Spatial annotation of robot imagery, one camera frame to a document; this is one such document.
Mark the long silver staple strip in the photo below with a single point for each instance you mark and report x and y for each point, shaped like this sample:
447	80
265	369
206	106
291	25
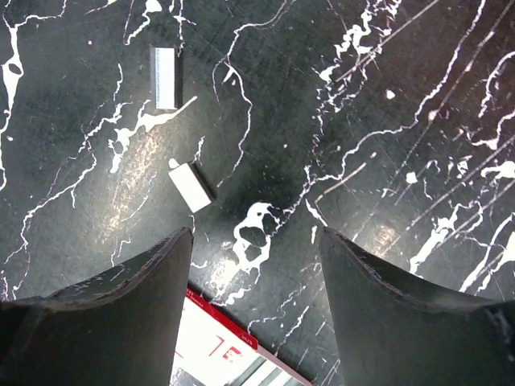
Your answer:
166	77

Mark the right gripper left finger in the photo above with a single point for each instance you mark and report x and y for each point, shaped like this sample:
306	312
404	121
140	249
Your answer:
119	327

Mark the red white staple box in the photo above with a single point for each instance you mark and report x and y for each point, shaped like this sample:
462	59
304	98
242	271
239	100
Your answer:
212	349

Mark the short silver staple strip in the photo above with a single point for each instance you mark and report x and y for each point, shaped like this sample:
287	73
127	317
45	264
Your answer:
191	184

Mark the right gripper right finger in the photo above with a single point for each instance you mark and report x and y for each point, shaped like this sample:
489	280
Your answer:
394	328

